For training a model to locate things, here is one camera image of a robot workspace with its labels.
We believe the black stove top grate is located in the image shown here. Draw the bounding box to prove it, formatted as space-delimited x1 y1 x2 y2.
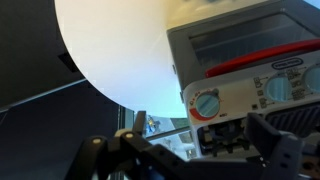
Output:
196 101 320 158

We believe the red oven door handle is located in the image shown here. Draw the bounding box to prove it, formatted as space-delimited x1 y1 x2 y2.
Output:
204 38 320 79

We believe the blue toy oven knob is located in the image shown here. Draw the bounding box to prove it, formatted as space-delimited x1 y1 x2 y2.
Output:
265 73 294 103
302 63 320 94

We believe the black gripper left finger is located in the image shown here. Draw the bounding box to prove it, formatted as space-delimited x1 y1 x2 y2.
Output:
64 111 188 180

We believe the grey toy oven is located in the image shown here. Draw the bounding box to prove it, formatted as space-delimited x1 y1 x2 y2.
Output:
166 0 320 160

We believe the blue knob with red arc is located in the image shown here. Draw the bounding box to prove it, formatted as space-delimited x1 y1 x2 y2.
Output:
194 93 221 119

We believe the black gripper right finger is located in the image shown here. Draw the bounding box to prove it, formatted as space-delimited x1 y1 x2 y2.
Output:
244 112 304 180

